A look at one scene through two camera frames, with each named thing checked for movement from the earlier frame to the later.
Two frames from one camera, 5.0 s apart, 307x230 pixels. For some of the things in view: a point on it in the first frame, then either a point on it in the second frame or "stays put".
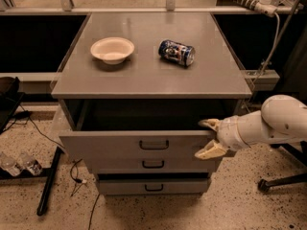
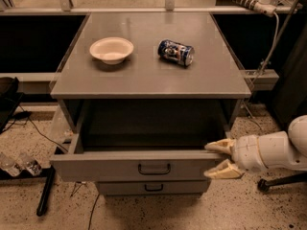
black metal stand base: x=46 y=173 stays put
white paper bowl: x=112 y=50 stays put
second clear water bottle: x=29 y=164 stays put
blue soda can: x=177 y=52 stays put
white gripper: x=228 y=134 to x=246 y=153
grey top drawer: x=139 y=130 to x=77 y=165
